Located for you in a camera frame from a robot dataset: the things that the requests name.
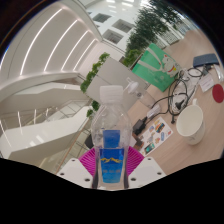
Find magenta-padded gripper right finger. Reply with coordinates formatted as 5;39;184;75
123;145;167;189

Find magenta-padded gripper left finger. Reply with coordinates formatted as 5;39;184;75
56;148;99;190

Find clear water bottle blue label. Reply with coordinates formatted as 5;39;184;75
90;85;133;190

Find colourful sticker sheet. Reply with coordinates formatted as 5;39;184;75
139;116;174;157

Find black power adapter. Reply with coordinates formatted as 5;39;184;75
132;116;148;136

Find white power adapter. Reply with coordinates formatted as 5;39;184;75
146;103;162;120

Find white ceramic mug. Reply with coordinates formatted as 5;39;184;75
175;98;205;146

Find green plant in brown planter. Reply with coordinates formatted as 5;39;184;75
86;99;101;118

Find clear tumbler white lid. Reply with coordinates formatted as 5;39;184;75
124;77;158;109

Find white cabinet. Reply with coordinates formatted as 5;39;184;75
84;56;149;101

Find green tote bag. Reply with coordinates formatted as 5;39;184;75
131;42;183;93

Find green plants atop cabinet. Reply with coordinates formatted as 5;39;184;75
79;52;111;94

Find flat round red coaster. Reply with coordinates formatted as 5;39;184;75
211;83;224;104

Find white card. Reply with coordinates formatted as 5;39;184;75
198;73;216;93

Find dark blue keyboard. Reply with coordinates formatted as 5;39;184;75
192;53;221;69

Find row of green hedge plants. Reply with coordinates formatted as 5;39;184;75
121;0;188;68

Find black cable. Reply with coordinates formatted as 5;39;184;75
166;66;204;124

